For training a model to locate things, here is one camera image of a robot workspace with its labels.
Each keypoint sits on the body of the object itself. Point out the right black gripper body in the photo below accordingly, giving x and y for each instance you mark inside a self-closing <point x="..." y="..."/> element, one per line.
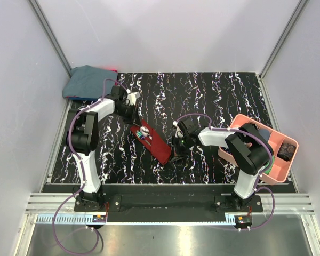
<point x="181" y="147"/>

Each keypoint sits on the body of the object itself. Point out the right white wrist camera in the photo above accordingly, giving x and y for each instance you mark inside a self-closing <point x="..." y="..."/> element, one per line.
<point x="178" y="131"/>

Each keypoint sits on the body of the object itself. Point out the silver spoon patterned handle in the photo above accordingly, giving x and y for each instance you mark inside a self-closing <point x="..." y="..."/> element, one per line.
<point x="145" y="132"/>

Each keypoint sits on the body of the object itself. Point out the brown patterned rolled sock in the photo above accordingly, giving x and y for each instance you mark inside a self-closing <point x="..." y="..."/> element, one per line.
<point x="286" y="151"/>

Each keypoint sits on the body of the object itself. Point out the left aluminium frame post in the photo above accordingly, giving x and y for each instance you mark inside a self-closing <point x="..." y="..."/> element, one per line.
<point x="42" y="19"/>

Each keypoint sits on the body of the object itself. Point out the green rolled sock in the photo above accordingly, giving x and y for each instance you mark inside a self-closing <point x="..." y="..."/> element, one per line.
<point x="269" y="166"/>

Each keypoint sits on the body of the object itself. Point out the aluminium frame post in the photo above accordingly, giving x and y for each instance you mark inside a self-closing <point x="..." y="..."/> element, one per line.
<point x="296" y="14"/>
<point x="42" y="19"/>

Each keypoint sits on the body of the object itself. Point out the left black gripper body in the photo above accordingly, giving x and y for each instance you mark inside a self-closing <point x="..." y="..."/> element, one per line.
<point x="128" y="113"/>

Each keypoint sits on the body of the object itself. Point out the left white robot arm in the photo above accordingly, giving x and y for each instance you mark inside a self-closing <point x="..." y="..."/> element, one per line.
<point x="82" y="137"/>

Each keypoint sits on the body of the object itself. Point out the fork with teal handle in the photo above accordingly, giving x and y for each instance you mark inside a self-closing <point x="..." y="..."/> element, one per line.
<point x="142" y="137"/>

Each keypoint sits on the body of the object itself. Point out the grey-blue rolled sock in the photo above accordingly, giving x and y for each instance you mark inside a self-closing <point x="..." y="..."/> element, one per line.
<point x="264" y="133"/>

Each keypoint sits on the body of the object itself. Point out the right aluminium frame post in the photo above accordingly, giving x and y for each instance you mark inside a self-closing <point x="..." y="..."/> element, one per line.
<point x="296" y="14"/>

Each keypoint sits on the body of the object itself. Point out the folded pink cloth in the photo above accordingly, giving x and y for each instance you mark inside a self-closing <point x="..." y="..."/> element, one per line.
<point x="111" y="70"/>

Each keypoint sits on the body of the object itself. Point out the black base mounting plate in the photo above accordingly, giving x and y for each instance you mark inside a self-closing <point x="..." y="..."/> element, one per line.
<point x="169" y="204"/>

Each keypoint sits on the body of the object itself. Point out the dark red cloth napkin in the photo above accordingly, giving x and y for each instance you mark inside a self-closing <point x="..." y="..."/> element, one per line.
<point x="159" y="148"/>

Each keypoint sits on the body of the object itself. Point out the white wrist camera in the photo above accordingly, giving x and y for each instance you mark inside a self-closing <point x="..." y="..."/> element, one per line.
<point x="132" y="98"/>
<point x="178" y="131"/>

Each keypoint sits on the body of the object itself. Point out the pink divided organizer tray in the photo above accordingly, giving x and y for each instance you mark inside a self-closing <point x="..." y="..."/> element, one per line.
<point x="281" y="167"/>

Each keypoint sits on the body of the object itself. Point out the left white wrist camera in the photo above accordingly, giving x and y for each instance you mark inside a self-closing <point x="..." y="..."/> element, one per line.
<point x="132" y="98"/>

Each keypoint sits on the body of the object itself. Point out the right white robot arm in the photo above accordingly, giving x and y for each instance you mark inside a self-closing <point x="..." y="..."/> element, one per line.
<point x="251" y="152"/>

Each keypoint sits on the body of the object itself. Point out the folded grey-blue cloth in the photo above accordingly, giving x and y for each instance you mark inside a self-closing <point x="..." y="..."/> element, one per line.
<point x="89" y="82"/>

